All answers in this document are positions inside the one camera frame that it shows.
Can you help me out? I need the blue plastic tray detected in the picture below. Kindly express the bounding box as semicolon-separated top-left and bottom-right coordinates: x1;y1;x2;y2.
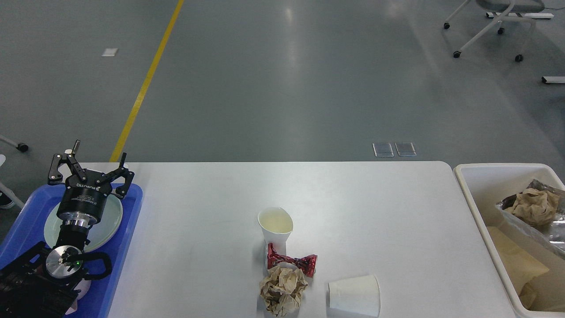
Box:
0;184;143;318

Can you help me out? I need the white plastic bin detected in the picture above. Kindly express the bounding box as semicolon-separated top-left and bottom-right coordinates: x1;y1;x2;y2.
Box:
454;163;565;318

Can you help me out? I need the aluminium foil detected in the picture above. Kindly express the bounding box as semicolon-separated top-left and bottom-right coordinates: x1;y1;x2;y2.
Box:
495;179;565;258

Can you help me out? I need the mint green plate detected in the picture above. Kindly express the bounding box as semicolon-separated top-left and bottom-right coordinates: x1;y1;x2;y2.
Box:
44;195;123;252

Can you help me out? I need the floor socket plate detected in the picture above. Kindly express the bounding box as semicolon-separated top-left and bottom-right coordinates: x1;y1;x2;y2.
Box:
373;142;395;158
394;142;417;157

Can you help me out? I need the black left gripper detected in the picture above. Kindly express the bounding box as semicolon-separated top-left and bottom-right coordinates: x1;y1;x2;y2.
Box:
48;140;135;228

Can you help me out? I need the white floor marker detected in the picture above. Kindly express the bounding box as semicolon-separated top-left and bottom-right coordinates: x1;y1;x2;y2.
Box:
101;48;119;57

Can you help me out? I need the red foil candy wrapper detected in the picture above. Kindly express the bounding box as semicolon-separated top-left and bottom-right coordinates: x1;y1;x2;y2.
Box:
266;243;318;278

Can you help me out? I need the crumpled brown paper ball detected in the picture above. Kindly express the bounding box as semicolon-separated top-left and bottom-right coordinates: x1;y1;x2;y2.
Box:
260;265;308;318

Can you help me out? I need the white office chair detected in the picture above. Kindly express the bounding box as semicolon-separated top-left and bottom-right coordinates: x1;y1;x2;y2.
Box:
453;0;545;62

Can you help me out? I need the white table leg base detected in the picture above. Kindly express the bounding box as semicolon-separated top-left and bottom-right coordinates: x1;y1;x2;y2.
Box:
486;12;554;19

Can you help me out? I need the left floor socket plate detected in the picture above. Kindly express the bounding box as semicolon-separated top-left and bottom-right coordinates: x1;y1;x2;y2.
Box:
373;142;395;158

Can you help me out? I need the brown paper napkin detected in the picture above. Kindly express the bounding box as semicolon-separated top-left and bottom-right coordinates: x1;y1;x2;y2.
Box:
503;189;560;226

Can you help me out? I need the white furniture foot right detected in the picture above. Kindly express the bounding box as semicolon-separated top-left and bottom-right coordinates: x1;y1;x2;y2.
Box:
541;76;565;84

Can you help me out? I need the lying white paper cup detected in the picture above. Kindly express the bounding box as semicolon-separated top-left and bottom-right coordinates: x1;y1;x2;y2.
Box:
328;274;381;318

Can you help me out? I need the pink mug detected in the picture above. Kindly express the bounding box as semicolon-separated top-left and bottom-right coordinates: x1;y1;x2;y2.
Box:
65;279;91;315

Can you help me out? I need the upright white paper cup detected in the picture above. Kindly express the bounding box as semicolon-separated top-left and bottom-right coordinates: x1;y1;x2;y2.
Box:
257;207;294;255

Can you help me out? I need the right floor socket plate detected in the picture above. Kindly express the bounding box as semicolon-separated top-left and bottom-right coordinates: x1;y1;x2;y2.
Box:
394;142;417;157

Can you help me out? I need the brown paper bag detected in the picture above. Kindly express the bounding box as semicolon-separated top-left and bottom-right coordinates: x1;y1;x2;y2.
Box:
486;226;565;318

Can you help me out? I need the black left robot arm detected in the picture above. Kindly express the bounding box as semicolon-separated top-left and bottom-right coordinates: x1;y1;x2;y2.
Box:
1;140;135;318

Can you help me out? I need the chair leg with caster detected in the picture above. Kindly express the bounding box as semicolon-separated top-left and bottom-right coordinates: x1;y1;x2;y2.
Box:
0;135;29;152

